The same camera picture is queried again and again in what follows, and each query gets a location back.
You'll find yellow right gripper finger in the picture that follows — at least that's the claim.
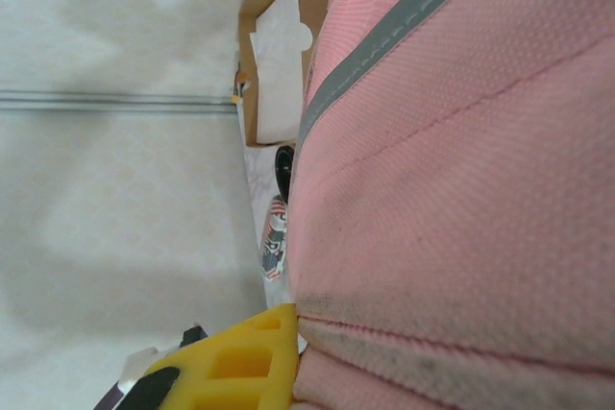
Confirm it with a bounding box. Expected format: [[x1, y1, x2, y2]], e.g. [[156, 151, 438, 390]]
[[143, 302, 302, 410]]

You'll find pink backpack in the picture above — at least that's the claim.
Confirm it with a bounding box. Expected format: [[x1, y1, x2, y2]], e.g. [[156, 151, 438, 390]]
[[287, 0, 615, 410]]

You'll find black round plastic lid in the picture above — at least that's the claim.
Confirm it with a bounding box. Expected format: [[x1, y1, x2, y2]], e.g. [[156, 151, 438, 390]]
[[274, 143, 297, 203]]

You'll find white paper sheet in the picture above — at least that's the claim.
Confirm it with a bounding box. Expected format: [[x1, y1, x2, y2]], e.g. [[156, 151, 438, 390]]
[[249, 0, 313, 145]]

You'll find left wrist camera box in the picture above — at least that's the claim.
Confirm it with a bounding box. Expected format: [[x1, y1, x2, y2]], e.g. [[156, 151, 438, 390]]
[[119, 346, 162, 395]]

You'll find aluminium frame post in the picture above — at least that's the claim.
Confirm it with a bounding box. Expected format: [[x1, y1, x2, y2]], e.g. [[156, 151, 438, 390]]
[[0, 89, 239, 116]]

